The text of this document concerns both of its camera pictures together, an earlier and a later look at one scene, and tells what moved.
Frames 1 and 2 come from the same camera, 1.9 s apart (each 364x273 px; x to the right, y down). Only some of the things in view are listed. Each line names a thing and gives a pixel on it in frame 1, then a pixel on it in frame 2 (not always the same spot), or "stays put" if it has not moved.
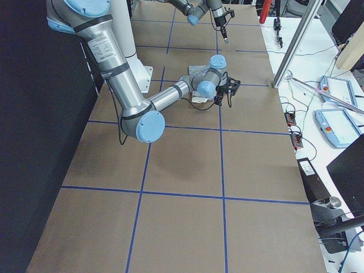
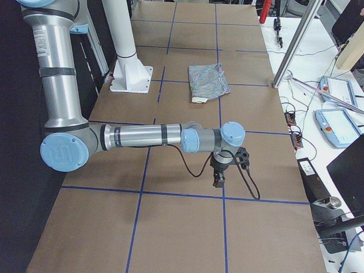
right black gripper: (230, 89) -> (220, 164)
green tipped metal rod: (327, 95) stays put
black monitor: (347, 172) stays put
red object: (264, 11) stays put
